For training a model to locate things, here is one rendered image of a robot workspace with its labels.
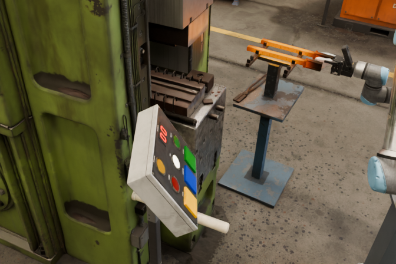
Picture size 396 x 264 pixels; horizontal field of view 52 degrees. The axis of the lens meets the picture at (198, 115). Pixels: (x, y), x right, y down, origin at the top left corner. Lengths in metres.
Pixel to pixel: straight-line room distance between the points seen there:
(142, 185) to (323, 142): 2.28
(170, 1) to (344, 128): 2.30
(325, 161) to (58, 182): 1.90
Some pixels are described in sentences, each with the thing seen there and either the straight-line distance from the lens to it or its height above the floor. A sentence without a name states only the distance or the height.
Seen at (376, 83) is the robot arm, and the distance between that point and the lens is 2.34.
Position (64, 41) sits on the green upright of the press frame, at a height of 1.32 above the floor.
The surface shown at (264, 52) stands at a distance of 2.33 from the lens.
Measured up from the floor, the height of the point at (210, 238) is 0.00.
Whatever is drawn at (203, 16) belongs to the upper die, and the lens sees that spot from 1.71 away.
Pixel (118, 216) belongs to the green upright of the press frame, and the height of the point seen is 0.52.
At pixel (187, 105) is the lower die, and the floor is 0.98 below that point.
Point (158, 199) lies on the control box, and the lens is 1.22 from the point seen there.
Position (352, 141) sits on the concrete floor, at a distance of 3.39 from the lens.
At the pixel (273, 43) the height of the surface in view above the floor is 0.95.
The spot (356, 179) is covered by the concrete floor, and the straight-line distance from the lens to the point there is 3.08.
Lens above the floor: 2.01
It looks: 36 degrees down
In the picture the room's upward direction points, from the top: 2 degrees clockwise
